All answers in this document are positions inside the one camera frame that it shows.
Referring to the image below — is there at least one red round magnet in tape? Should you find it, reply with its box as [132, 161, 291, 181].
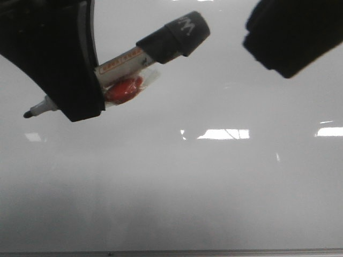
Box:
[104, 68, 161, 109]

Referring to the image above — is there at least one white whiteboard with aluminium frame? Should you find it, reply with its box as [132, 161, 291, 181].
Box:
[1, 1, 342, 252]

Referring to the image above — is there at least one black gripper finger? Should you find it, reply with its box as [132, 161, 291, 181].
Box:
[242, 1, 342, 78]
[1, 1, 105, 122]

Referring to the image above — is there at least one black and white whiteboard marker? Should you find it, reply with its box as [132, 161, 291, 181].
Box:
[23, 11, 211, 119]

